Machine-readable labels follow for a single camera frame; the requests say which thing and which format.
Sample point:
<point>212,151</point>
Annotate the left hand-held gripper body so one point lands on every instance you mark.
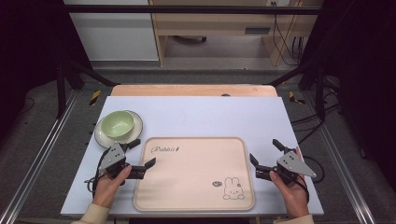
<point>113,155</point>

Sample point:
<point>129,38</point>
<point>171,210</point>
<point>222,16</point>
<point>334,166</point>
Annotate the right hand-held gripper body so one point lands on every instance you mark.
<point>294,163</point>

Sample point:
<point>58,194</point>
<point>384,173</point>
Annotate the white plate with dark rim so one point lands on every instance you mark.
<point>138,126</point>

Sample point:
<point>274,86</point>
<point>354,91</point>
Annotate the light green bowl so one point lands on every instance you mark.
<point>117,124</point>

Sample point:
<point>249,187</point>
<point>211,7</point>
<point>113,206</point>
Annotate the beige tray with rabbit print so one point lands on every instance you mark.
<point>193,174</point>

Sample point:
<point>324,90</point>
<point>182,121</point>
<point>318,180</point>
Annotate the person's right hand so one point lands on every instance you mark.
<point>294,196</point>

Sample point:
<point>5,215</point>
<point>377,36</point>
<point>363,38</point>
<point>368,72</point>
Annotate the person's left hand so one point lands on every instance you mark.
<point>107,188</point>

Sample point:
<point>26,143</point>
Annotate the yellow and black floor tape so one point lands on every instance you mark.
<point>292,97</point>
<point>95,97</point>

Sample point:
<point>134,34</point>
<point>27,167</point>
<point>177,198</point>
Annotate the black metal stand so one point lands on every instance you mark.
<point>320,93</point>
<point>61,90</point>

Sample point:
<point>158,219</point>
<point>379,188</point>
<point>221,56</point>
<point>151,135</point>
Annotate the light wooden board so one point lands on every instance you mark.
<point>186,90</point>

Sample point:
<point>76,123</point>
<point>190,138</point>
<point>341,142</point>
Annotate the white cabinet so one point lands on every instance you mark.
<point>115,37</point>

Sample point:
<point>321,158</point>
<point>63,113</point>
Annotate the black curtain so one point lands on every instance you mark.
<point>364,77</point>
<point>28,46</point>

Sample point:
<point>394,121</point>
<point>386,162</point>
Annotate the black chair base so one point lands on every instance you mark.
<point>190,39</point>

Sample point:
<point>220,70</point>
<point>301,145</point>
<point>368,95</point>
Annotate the light wooden desk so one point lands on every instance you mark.
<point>211,23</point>

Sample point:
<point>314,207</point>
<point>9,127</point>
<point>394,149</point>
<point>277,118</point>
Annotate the aluminium floor rail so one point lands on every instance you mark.
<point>37,158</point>
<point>345,168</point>

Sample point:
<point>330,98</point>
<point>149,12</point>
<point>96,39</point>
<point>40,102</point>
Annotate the black horizontal frame bar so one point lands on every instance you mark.
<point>186,9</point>

